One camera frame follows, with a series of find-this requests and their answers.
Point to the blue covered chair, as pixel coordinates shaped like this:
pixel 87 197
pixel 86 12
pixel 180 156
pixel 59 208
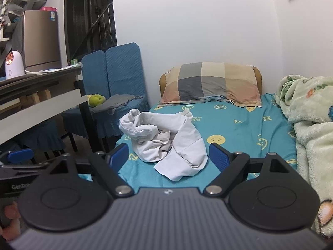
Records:
pixel 124 67
pixel 39 135
pixel 95 70

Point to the small green box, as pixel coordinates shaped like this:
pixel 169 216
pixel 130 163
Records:
pixel 74 62

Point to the person's left hand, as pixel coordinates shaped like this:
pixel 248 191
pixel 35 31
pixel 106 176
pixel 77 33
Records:
pixel 11 211

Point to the green plush toy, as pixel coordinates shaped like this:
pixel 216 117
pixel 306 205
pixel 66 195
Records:
pixel 96 99

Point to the white facial steamer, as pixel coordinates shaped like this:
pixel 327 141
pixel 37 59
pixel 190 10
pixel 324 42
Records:
pixel 13 65

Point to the brown cushion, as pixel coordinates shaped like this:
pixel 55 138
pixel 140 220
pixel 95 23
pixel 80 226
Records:
pixel 162 83

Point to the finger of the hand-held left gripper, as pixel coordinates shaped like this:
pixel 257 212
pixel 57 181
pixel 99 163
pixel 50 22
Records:
pixel 19 155

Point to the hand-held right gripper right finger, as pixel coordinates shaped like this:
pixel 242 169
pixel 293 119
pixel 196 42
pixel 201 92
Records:
pixel 218 154

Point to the dark window with grille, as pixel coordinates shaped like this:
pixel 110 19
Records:
pixel 88 18

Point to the pale green fleece blanket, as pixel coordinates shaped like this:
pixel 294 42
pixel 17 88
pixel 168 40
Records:
pixel 312 125

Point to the pink lidded container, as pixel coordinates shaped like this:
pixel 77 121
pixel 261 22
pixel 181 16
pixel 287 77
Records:
pixel 49 8

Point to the grey cloth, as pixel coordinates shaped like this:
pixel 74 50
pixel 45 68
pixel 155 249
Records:
pixel 114 102

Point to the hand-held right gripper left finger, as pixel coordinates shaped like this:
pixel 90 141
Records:
pixel 120 155

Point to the dark table with white edge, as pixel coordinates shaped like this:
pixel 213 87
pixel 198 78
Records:
pixel 31 79

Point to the white papers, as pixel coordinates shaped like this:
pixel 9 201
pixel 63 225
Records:
pixel 52 70

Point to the gold refrigerator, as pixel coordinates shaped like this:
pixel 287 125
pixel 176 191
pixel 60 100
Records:
pixel 41 39

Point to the white garment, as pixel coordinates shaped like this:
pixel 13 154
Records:
pixel 182 140

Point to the teal printed bed sheet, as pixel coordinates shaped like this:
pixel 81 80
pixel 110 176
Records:
pixel 234 125

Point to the plaid pillow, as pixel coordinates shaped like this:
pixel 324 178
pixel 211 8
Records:
pixel 208 83

